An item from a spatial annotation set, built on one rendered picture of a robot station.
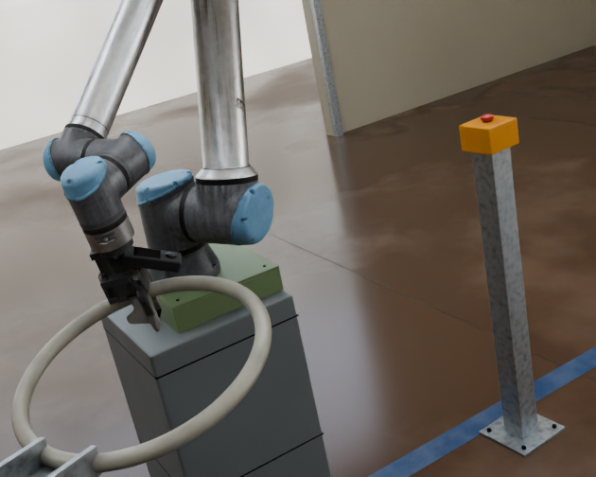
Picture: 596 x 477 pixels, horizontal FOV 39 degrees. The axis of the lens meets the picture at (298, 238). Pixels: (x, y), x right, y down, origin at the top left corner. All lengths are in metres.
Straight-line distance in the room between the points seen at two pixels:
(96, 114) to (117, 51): 0.16
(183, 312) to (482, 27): 6.07
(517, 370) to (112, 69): 1.61
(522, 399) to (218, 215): 1.32
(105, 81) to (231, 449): 0.97
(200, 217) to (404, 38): 5.40
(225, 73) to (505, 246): 1.07
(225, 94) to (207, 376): 0.68
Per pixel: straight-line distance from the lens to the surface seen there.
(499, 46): 7.96
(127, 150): 1.66
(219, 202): 1.94
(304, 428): 2.28
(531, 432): 2.93
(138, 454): 1.36
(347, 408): 3.19
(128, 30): 1.90
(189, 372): 2.05
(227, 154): 1.95
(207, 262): 2.12
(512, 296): 2.65
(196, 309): 2.06
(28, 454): 1.44
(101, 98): 1.81
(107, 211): 1.60
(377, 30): 7.08
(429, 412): 3.10
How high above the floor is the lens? 1.73
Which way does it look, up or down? 21 degrees down
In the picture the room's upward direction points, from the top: 12 degrees counter-clockwise
